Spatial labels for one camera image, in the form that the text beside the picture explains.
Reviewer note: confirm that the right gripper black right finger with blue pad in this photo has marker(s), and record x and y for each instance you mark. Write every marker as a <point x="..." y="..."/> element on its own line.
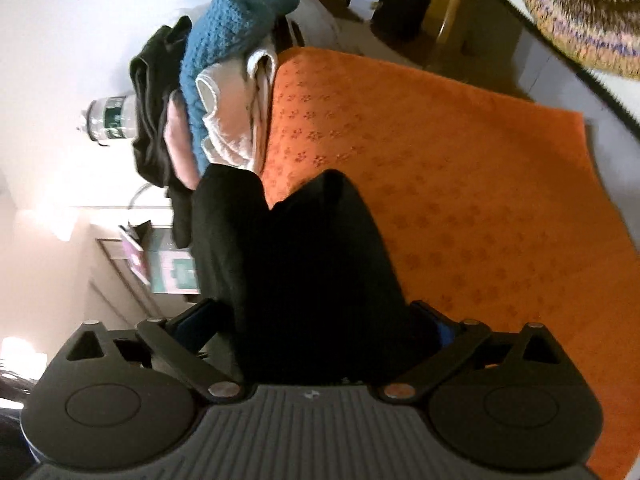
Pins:
<point x="442" y="329"/>

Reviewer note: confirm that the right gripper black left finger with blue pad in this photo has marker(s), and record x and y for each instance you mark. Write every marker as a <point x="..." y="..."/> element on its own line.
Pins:
<point x="195" y="327"/>

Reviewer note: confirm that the green labelled water bottle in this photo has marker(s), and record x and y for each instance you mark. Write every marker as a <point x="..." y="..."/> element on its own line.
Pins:
<point x="109" y="120"/>

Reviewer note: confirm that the stacked teal pink boxes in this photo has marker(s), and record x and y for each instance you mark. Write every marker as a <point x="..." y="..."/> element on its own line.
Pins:
<point x="155" y="259"/>

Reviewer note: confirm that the white chair cushion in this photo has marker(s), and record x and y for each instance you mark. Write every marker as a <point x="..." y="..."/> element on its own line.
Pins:
<point x="621" y="93"/>

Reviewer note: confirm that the black garment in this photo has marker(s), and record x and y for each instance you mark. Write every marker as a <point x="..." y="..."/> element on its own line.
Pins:
<point x="306" y="288"/>

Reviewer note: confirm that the pink folded garment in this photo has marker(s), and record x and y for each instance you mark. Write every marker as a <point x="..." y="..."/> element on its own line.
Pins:
<point x="178" y="139"/>

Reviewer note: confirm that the dark grey folded garment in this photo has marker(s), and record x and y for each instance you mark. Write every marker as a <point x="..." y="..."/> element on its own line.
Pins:
<point x="154" y="73"/>

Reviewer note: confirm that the teal knitted sweater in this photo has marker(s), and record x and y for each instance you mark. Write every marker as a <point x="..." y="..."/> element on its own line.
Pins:
<point x="228" y="28"/>

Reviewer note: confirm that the round woven mat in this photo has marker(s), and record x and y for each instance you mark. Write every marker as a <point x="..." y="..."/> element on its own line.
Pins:
<point x="599" y="34"/>

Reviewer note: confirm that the orange patterned table cloth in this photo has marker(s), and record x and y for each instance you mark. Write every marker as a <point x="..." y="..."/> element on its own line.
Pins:
<point x="489" y="205"/>

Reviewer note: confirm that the white cream garment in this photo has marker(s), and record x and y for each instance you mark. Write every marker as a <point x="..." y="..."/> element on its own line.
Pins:
<point x="236" y="95"/>

